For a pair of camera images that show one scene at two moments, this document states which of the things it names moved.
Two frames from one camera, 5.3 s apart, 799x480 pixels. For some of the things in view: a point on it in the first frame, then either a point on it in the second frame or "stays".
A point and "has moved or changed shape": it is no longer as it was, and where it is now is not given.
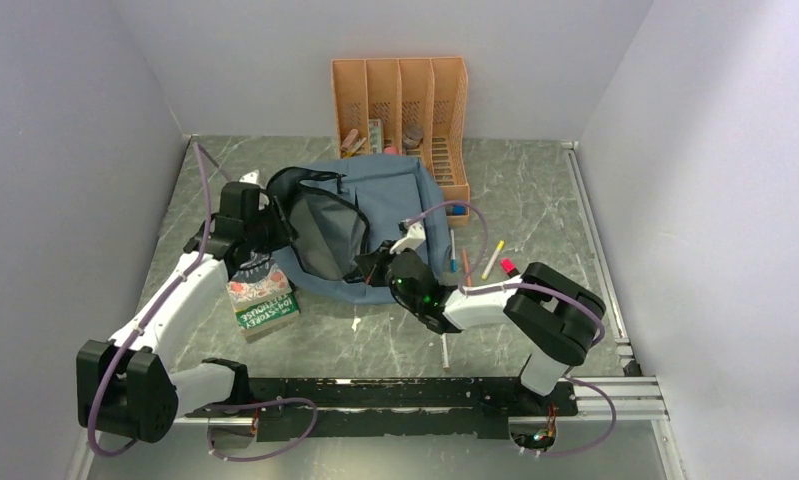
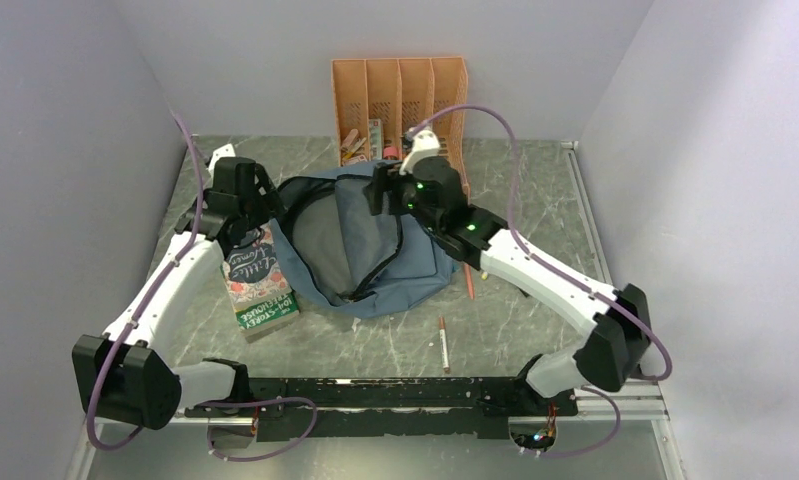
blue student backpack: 342,208 has moved or changed shape
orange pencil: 466,266 stays
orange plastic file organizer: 408,107 stays
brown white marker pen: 445,356 stays
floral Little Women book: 257,285 stays
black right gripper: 371,264 -> 385,178
